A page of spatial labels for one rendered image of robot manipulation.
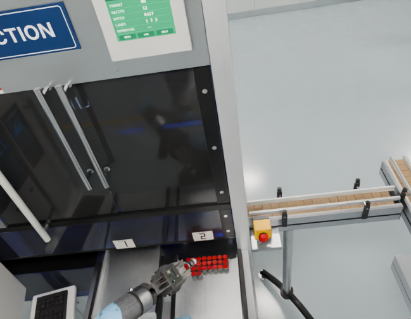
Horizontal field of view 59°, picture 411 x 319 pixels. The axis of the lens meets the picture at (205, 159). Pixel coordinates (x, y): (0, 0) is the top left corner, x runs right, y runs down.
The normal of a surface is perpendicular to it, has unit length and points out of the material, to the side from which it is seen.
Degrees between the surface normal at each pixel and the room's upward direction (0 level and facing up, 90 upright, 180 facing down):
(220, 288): 0
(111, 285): 0
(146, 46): 90
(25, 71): 90
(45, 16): 90
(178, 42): 90
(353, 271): 0
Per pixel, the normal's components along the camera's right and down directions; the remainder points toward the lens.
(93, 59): 0.02, 0.69
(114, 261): -0.14, -0.72
